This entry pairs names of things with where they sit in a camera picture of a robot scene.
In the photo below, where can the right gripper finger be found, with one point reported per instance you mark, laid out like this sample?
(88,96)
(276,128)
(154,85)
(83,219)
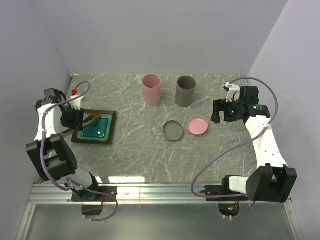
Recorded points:
(219,105)
(215,118)

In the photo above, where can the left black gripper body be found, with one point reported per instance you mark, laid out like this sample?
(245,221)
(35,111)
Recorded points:
(71,118)

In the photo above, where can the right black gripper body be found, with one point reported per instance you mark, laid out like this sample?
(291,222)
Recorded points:
(232,111)

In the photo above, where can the pink round lid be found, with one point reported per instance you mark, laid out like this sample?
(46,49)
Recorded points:
(197,125)

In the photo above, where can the brown red meat piece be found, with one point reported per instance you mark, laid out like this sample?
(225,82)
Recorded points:
(95,119)

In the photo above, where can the grey round lid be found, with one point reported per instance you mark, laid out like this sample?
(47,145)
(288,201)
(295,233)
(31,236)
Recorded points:
(173,130)

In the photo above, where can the metal tongs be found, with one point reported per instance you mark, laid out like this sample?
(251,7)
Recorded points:
(87,119)

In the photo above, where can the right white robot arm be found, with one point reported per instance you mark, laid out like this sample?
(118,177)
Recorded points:
(273,180)

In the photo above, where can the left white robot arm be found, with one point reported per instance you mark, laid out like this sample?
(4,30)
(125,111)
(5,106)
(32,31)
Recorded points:
(51,156)

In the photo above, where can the black teal square plate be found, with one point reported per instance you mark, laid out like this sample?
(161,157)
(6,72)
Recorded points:
(101,132)

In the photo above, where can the grey cylindrical container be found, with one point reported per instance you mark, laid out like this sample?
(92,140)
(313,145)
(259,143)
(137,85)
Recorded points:
(185,90)

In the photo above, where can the pink cylindrical container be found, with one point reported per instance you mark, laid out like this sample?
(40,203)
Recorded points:
(152,89)

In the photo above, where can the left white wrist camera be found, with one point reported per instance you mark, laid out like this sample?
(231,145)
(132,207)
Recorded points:
(75,100)

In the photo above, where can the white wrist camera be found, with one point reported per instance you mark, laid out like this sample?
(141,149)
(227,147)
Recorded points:
(75,100)
(233,92)

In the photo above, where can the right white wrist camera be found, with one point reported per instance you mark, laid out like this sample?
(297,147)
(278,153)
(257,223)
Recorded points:
(233,92)

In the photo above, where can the aluminium mounting rail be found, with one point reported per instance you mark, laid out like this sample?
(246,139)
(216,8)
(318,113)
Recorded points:
(127,194)

